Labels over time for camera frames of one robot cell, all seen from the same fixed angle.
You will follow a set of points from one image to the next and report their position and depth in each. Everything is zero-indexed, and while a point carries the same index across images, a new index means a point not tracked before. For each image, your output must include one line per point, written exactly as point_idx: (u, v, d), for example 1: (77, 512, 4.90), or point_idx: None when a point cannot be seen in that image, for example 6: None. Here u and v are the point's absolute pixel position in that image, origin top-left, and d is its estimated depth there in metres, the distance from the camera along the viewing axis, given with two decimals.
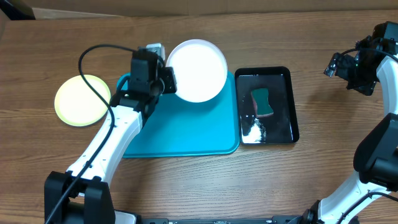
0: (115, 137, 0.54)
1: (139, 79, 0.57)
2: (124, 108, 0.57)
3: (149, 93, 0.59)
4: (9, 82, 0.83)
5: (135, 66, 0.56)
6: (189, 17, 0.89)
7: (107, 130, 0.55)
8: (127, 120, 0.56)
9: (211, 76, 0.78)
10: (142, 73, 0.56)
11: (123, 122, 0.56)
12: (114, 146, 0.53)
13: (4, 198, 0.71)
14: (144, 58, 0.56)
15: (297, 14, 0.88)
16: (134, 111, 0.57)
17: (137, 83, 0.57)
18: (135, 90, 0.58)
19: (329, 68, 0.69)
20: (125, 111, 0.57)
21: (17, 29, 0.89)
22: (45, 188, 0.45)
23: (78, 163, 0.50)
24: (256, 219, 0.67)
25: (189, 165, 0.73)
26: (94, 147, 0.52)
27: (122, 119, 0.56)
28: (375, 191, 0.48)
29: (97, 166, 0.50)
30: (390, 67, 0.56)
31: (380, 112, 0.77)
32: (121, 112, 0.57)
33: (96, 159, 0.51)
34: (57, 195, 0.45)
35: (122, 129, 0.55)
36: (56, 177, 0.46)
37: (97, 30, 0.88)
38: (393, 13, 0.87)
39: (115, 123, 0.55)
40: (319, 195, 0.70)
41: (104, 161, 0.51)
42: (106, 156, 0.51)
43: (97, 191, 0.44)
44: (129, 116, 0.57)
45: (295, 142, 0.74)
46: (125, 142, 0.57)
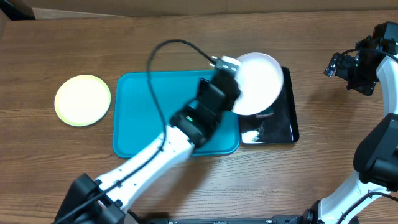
0: (157, 163, 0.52)
1: (209, 107, 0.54)
2: (178, 132, 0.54)
3: (211, 124, 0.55)
4: (9, 82, 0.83)
5: (214, 93, 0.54)
6: (189, 17, 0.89)
7: (153, 152, 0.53)
8: (176, 149, 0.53)
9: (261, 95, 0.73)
10: (216, 101, 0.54)
11: (170, 151, 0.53)
12: (150, 173, 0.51)
13: (4, 198, 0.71)
14: (222, 88, 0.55)
15: (297, 14, 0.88)
16: (188, 141, 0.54)
17: (206, 111, 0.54)
18: (199, 116, 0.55)
19: (329, 68, 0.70)
20: (178, 137, 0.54)
21: (16, 28, 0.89)
22: (73, 185, 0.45)
23: (111, 175, 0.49)
24: (256, 219, 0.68)
25: (190, 165, 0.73)
26: (132, 166, 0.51)
27: (172, 144, 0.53)
28: (375, 191, 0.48)
29: (126, 190, 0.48)
30: (390, 67, 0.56)
31: (380, 112, 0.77)
32: (173, 135, 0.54)
33: (129, 180, 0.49)
34: (78, 199, 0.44)
35: (167, 157, 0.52)
36: (87, 180, 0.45)
37: (97, 31, 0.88)
38: (393, 14, 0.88)
39: (163, 148, 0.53)
40: (319, 195, 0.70)
41: (137, 185, 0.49)
42: (138, 181, 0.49)
43: (118, 215, 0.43)
44: (179, 144, 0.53)
45: (295, 142, 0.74)
46: (164, 170, 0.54)
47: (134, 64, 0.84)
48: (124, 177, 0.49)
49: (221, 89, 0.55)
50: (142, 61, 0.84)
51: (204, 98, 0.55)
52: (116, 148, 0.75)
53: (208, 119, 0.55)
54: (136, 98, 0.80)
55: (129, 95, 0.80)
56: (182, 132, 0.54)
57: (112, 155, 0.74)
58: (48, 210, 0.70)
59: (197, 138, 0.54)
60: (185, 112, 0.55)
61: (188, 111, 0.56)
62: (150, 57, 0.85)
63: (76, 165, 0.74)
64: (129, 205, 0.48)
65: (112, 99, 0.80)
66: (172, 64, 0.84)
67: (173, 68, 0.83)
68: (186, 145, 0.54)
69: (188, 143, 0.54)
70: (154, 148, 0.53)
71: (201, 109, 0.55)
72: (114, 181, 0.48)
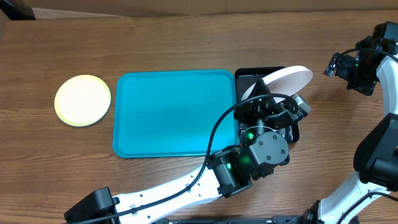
0: (179, 202, 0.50)
1: (247, 167, 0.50)
2: (212, 177, 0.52)
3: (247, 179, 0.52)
4: (9, 82, 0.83)
5: (252, 157, 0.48)
6: (189, 17, 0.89)
7: (180, 188, 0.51)
8: (203, 193, 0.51)
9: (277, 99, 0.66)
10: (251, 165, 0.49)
11: (196, 195, 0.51)
12: (168, 210, 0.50)
13: (4, 198, 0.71)
14: (262, 154, 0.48)
15: (297, 14, 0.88)
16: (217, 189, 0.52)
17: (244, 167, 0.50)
18: (239, 167, 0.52)
19: (329, 68, 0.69)
20: (209, 182, 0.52)
21: (17, 28, 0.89)
22: (92, 195, 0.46)
23: (130, 198, 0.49)
24: (256, 219, 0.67)
25: (190, 165, 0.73)
26: (156, 196, 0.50)
27: (201, 188, 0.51)
28: (375, 191, 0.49)
29: (138, 220, 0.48)
30: (390, 67, 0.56)
31: (380, 112, 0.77)
32: (204, 178, 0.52)
33: (144, 210, 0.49)
34: (93, 210, 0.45)
35: (191, 199, 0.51)
36: (106, 195, 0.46)
37: (97, 31, 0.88)
38: (393, 14, 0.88)
39: (191, 190, 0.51)
40: (319, 195, 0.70)
41: (151, 218, 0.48)
42: (153, 214, 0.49)
43: None
44: (208, 190, 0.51)
45: (295, 142, 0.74)
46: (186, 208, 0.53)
47: (134, 64, 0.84)
48: (141, 205, 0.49)
49: (260, 156, 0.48)
50: (142, 61, 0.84)
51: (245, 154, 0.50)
52: (116, 147, 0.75)
53: (246, 173, 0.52)
54: (136, 98, 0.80)
55: (129, 95, 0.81)
56: (221, 177, 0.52)
57: (112, 155, 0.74)
58: (48, 210, 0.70)
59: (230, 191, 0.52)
60: (228, 155, 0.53)
61: (231, 155, 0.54)
62: (150, 57, 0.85)
63: (76, 165, 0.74)
64: None
65: (112, 99, 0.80)
66: (172, 63, 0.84)
67: (173, 68, 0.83)
68: (215, 194, 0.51)
69: (218, 192, 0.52)
70: (183, 185, 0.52)
71: (240, 163, 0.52)
72: (130, 206, 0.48)
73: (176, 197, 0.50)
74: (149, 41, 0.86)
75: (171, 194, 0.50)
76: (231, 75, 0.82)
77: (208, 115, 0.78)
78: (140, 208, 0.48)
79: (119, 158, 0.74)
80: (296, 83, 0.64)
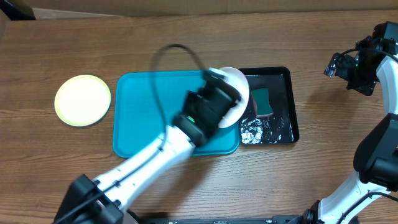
0: (157, 162, 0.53)
1: (212, 109, 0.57)
2: (179, 133, 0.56)
3: (211, 125, 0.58)
4: (9, 82, 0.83)
5: (217, 99, 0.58)
6: (189, 17, 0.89)
7: (152, 152, 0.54)
8: (176, 148, 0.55)
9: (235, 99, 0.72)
10: (219, 104, 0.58)
11: (170, 151, 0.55)
12: (149, 173, 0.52)
13: (4, 198, 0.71)
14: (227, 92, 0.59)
15: (297, 15, 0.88)
16: (186, 140, 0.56)
17: (210, 112, 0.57)
18: (200, 116, 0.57)
19: (329, 68, 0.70)
20: (179, 137, 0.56)
21: (17, 28, 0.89)
22: (72, 186, 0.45)
23: (110, 176, 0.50)
24: (256, 219, 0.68)
25: (190, 165, 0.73)
26: (132, 165, 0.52)
27: (172, 144, 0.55)
28: (375, 191, 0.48)
29: (124, 190, 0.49)
30: (390, 67, 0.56)
31: (380, 112, 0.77)
32: (172, 135, 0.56)
33: (127, 181, 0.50)
34: (77, 199, 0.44)
35: (167, 156, 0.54)
36: (86, 180, 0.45)
37: (97, 31, 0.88)
38: (393, 14, 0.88)
39: (165, 148, 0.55)
40: (319, 195, 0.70)
41: (135, 185, 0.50)
42: (136, 180, 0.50)
43: (115, 216, 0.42)
44: (180, 144, 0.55)
45: (295, 142, 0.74)
46: (165, 168, 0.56)
47: (134, 64, 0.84)
48: (122, 177, 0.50)
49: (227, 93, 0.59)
50: (143, 61, 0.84)
51: (210, 99, 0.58)
52: (116, 148, 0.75)
53: (208, 122, 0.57)
54: (136, 98, 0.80)
55: (129, 96, 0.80)
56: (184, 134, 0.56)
57: (112, 155, 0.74)
58: (48, 210, 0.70)
59: (199, 137, 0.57)
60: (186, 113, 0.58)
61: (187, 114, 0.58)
62: (150, 57, 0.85)
63: (76, 165, 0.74)
64: (127, 205, 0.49)
65: (112, 99, 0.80)
66: (172, 64, 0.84)
67: (173, 68, 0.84)
68: (187, 144, 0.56)
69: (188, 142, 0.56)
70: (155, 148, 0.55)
71: (203, 112, 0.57)
72: (112, 181, 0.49)
73: (152, 160, 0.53)
74: (149, 41, 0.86)
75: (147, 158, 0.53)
76: None
77: None
78: (122, 178, 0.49)
79: (119, 158, 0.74)
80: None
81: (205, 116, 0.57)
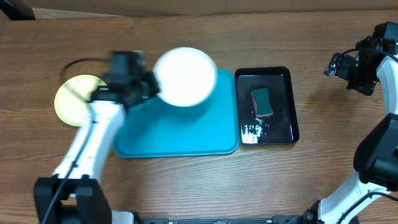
0: (97, 134, 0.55)
1: (119, 71, 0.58)
2: (104, 103, 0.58)
3: (123, 87, 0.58)
4: (9, 82, 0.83)
5: (111, 63, 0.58)
6: (189, 17, 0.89)
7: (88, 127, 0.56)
8: (107, 115, 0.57)
9: (194, 81, 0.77)
10: (126, 65, 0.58)
11: (105, 119, 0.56)
12: (96, 144, 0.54)
13: (4, 198, 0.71)
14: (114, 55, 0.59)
15: (297, 14, 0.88)
16: (114, 104, 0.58)
17: (115, 78, 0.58)
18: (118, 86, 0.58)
19: (329, 68, 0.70)
20: (104, 106, 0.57)
21: (17, 28, 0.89)
22: (35, 195, 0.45)
23: (64, 165, 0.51)
24: (255, 219, 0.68)
25: (190, 165, 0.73)
26: (76, 147, 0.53)
27: (102, 114, 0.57)
28: (375, 191, 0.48)
29: (86, 165, 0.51)
30: (390, 67, 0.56)
31: (380, 112, 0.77)
32: (99, 107, 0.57)
33: (84, 158, 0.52)
34: (48, 200, 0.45)
35: (104, 124, 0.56)
36: (45, 181, 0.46)
37: (97, 31, 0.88)
38: (393, 14, 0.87)
39: (97, 120, 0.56)
40: (319, 195, 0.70)
41: (92, 158, 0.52)
42: (90, 154, 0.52)
43: (87, 190, 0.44)
44: (108, 111, 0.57)
45: (295, 142, 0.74)
46: (111, 134, 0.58)
47: None
48: (74, 158, 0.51)
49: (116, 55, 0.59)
50: None
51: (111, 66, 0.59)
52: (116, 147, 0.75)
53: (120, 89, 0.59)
54: None
55: None
56: (112, 94, 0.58)
57: (112, 155, 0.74)
58: None
59: (125, 93, 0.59)
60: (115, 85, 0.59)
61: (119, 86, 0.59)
62: (150, 57, 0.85)
63: None
64: (96, 175, 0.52)
65: None
66: None
67: None
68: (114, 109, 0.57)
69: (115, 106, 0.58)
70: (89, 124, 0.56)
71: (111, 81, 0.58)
72: (68, 166, 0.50)
73: (91, 134, 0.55)
74: (149, 41, 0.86)
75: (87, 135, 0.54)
76: (231, 75, 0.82)
77: (208, 115, 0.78)
78: (77, 158, 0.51)
79: (119, 158, 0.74)
80: (196, 82, 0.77)
81: (117, 77, 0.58)
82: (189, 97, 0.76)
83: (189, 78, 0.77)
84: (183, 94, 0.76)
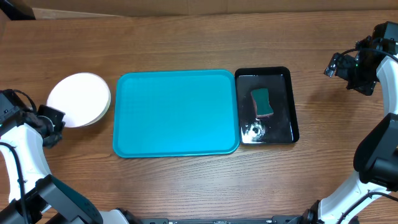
0: (25, 151, 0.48)
1: (4, 110, 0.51)
2: (13, 133, 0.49)
3: (23, 114, 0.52)
4: (9, 82, 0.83)
5: None
6: (189, 17, 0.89)
7: (9, 154, 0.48)
8: (21, 136, 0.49)
9: (91, 90, 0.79)
10: (9, 100, 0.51)
11: (23, 135, 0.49)
12: (30, 157, 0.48)
13: (4, 198, 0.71)
14: None
15: (297, 15, 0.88)
16: (19, 127, 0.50)
17: (10, 114, 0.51)
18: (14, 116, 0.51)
19: (329, 68, 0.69)
20: (12, 134, 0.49)
21: (17, 28, 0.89)
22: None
23: (13, 188, 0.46)
24: (255, 219, 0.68)
25: (190, 165, 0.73)
26: (12, 170, 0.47)
27: (15, 138, 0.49)
28: (375, 191, 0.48)
29: (33, 177, 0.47)
30: (390, 67, 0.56)
31: (380, 112, 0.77)
32: (9, 135, 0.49)
33: (27, 173, 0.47)
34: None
35: (25, 142, 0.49)
36: (4, 213, 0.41)
37: (97, 31, 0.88)
38: (393, 14, 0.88)
39: (15, 142, 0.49)
40: (319, 195, 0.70)
41: (34, 168, 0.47)
42: (30, 166, 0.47)
43: (50, 186, 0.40)
44: (18, 134, 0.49)
45: (295, 142, 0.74)
46: (38, 144, 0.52)
47: (134, 64, 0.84)
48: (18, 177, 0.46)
49: None
50: (142, 61, 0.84)
51: None
52: (117, 147, 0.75)
53: (18, 116, 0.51)
54: (135, 98, 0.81)
55: (129, 95, 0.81)
56: (9, 126, 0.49)
57: (112, 155, 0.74)
58: None
59: (21, 116, 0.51)
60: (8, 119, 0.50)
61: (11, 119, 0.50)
62: (150, 57, 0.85)
63: (76, 165, 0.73)
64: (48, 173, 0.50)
65: (112, 98, 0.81)
66: (172, 64, 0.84)
67: (173, 68, 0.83)
68: (24, 130, 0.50)
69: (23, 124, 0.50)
70: (6, 152, 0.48)
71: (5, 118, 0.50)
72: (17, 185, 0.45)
73: (20, 154, 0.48)
74: (149, 41, 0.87)
75: (14, 159, 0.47)
76: (231, 75, 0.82)
77: (208, 115, 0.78)
78: (21, 176, 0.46)
79: (119, 158, 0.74)
80: (94, 91, 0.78)
81: (4, 114, 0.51)
82: (92, 111, 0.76)
83: (84, 96, 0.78)
84: (85, 111, 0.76)
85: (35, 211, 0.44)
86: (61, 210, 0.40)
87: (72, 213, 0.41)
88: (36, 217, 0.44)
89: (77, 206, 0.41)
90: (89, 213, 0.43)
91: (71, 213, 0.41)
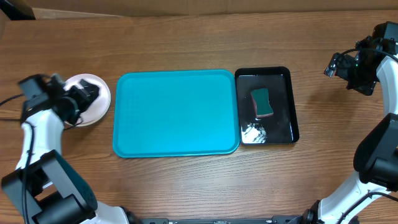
0: (42, 131, 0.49)
1: (33, 94, 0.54)
2: (38, 114, 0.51)
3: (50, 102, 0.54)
4: (9, 82, 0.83)
5: (23, 93, 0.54)
6: (189, 17, 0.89)
7: (29, 130, 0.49)
8: (42, 117, 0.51)
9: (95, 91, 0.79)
10: (38, 86, 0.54)
11: (44, 116, 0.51)
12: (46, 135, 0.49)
13: (4, 198, 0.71)
14: (28, 91, 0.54)
15: (297, 14, 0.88)
16: (44, 111, 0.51)
17: (38, 99, 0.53)
18: (43, 102, 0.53)
19: (329, 68, 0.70)
20: (37, 114, 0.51)
21: (17, 29, 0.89)
22: (8, 195, 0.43)
23: (22, 160, 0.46)
24: (255, 219, 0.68)
25: (190, 165, 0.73)
26: (27, 145, 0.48)
27: (38, 118, 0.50)
28: (375, 191, 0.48)
29: (41, 152, 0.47)
30: (390, 67, 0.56)
31: (380, 112, 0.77)
32: (35, 116, 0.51)
33: (38, 147, 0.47)
34: (19, 193, 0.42)
35: (43, 122, 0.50)
36: (8, 178, 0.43)
37: (97, 31, 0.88)
38: (393, 14, 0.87)
39: (36, 121, 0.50)
40: (319, 195, 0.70)
41: (44, 143, 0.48)
42: (43, 143, 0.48)
43: (52, 161, 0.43)
44: (40, 115, 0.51)
45: (295, 142, 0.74)
46: (57, 129, 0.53)
47: (134, 64, 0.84)
48: (29, 148, 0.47)
49: (29, 89, 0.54)
50: (142, 61, 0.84)
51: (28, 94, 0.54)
52: (116, 148, 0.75)
53: (46, 102, 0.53)
54: (135, 98, 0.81)
55: (129, 95, 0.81)
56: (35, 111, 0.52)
57: (112, 155, 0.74)
58: None
59: (48, 102, 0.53)
60: (37, 104, 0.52)
61: (40, 104, 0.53)
62: (150, 57, 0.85)
63: (76, 165, 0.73)
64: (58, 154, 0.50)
65: (112, 98, 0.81)
66: (172, 64, 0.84)
67: (173, 68, 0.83)
68: (47, 112, 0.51)
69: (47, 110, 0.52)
70: (28, 129, 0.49)
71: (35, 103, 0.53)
72: (25, 155, 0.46)
73: (37, 131, 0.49)
74: (149, 41, 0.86)
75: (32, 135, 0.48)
76: (231, 75, 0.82)
77: (208, 115, 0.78)
78: (30, 148, 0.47)
79: (119, 158, 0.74)
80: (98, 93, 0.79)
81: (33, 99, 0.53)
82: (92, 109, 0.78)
83: None
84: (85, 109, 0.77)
85: (37, 184, 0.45)
86: (58, 185, 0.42)
87: (67, 190, 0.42)
88: (37, 190, 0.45)
89: (73, 185, 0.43)
90: (85, 196, 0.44)
91: (66, 190, 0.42)
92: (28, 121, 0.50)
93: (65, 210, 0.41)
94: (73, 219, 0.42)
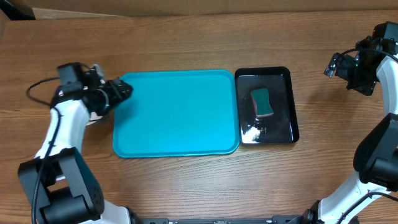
0: (67, 123, 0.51)
1: (67, 81, 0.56)
2: (68, 102, 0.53)
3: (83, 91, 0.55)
4: (9, 82, 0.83)
5: (60, 78, 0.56)
6: (189, 17, 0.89)
7: (55, 119, 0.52)
8: (71, 107, 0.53)
9: None
10: (74, 74, 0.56)
11: (73, 107, 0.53)
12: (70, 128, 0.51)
13: (4, 198, 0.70)
14: (65, 76, 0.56)
15: (297, 14, 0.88)
16: (74, 101, 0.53)
17: (72, 86, 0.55)
18: (74, 91, 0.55)
19: (329, 68, 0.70)
20: (67, 103, 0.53)
21: (17, 29, 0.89)
22: (22, 183, 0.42)
23: (43, 148, 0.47)
24: (255, 219, 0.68)
25: (190, 165, 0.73)
26: (51, 133, 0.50)
27: (66, 107, 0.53)
28: (375, 191, 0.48)
29: (62, 144, 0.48)
30: (390, 67, 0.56)
31: (380, 112, 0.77)
32: (64, 104, 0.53)
33: (60, 139, 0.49)
34: (34, 182, 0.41)
35: (70, 114, 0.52)
36: (25, 165, 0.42)
37: (97, 31, 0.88)
38: (393, 14, 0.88)
39: (63, 111, 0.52)
40: (319, 195, 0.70)
41: (66, 136, 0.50)
42: (65, 135, 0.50)
43: (71, 158, 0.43)
44: (70, 105, 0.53)
45: (295, 142, 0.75)
46: (80, 124, 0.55)
47: (134, 64, 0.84)
48: (52, 138, 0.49)
49: (66, 74, 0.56)
50: (142, 61, 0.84)
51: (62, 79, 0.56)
52: (116, 147, 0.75)
53: (78, 91, 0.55)
54: (136, 98, 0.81)
55: None
56: (66, 99, 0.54)
57: (112, 155, 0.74)
58: None
59: (79, 92, 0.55)
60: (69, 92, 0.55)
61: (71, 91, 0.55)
62: (150, 57, 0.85)
63: None
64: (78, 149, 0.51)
65: None
66: (172, 64, 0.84)
67: (173, 68, 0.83)
68: (77, 103, 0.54)
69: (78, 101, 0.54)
70: (56, 117, 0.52)
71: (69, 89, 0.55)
72: (46, 145, 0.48)
73: (63, 124, 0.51)
74: (149, 41, 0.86)
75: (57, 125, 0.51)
76: (231, 75, 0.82)
77: (208, 115, 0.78)
78: (52, 139, 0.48)
79: (119, 158, 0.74)
80: None
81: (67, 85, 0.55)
82: None
83: None
84: None
85: (51, 176, 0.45)
86: (71, 183, 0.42)
87: (78, 190, 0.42)
88: (50, 181, 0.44)
89: (84, 185, 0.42)
90: (94, 198, 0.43)
91: (78, 190, 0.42)
92: (58, 107, 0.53)
93: (71, 209, 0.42)
94: (76, 218, 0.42)
